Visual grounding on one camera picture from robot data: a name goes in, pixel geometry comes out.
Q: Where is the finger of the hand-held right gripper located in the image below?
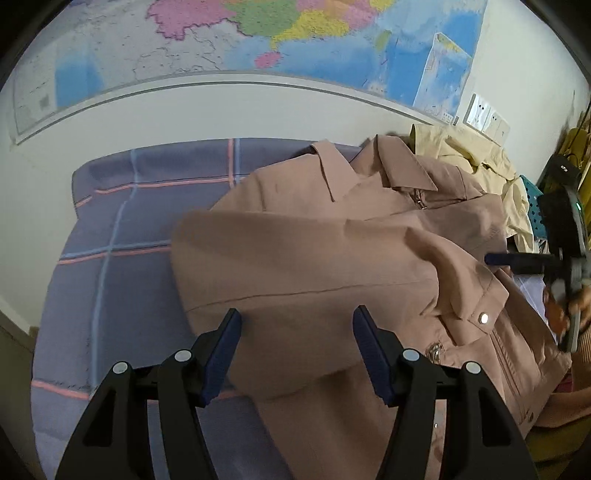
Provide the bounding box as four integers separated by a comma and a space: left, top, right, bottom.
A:
485, 253, 561, 278

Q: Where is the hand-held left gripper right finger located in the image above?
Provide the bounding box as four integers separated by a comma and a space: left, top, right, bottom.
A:
352, 305, 541, 480

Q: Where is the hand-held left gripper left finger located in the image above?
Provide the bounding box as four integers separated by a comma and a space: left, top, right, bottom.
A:
54, 308, 243, 480

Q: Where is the pink jacket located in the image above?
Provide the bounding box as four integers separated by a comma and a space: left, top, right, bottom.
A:
170, 134, 573, 480

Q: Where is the person's right hand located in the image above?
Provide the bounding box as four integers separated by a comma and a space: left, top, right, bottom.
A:
544, 284, 591, 340

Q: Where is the light striped cloth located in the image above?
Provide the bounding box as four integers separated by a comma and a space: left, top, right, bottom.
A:
510, 237, 555, 324

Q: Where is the teal perforated basket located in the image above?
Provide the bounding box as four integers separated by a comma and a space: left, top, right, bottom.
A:
519, 174, 548, 241

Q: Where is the black handbag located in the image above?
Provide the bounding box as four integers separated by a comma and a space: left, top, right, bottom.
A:
545, 154, 581, 195

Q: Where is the yellow hanging garment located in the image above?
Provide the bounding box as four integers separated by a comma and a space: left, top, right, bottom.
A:
554, 127, 591, 195

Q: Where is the cream jacket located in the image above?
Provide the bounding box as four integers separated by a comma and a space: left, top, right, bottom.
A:
409, 124, 546, 254

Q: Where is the purple plaid bed sheet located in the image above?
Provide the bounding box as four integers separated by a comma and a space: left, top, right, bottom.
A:
30, 137, 365, 480

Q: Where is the white wall socket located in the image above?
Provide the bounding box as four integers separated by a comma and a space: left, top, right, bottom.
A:
482, 107, 504, 137
463, 93, 492, 130

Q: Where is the colourful wall map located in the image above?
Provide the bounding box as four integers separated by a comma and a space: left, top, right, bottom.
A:
9, 0, 490, 146

